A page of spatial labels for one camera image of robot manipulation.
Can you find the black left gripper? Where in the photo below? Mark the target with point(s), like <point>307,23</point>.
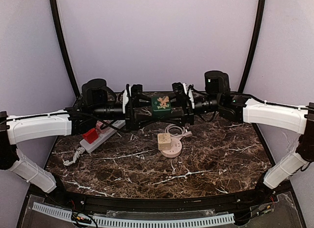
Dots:
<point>130,113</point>

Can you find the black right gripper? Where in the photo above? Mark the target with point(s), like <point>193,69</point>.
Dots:
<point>186,109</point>

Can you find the dark green cube adapter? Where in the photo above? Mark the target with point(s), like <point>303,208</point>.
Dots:
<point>160,106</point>

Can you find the beige cube adapter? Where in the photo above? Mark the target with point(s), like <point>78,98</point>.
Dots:
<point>164,141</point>

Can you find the pink round socket hub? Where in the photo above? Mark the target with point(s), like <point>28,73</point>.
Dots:
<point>175,150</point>

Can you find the pink cube socket adapter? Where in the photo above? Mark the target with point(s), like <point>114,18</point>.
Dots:
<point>101,128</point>

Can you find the red cube socket adapter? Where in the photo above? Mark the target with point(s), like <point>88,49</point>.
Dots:
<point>90,136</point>

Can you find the white power strip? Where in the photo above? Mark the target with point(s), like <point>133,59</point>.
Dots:
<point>102,138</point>

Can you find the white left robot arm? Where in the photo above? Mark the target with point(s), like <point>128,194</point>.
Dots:
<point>17,129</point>

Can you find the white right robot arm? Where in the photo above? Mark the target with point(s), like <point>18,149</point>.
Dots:
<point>295,118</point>

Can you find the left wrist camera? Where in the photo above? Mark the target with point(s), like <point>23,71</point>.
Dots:
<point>131,94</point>

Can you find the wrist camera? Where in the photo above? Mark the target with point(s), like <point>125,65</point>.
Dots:
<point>183,87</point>
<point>131,94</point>

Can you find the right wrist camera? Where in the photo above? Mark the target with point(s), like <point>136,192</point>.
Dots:
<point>183,87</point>

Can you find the black front frame rail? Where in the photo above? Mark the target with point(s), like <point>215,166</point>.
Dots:
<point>233,202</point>

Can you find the light blue cable duct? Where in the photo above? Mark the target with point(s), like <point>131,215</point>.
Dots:
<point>119,219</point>

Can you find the black right corner post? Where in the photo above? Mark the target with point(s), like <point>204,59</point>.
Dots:
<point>253,45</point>

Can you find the black corner frame post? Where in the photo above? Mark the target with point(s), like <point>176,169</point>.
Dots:
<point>63,47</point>

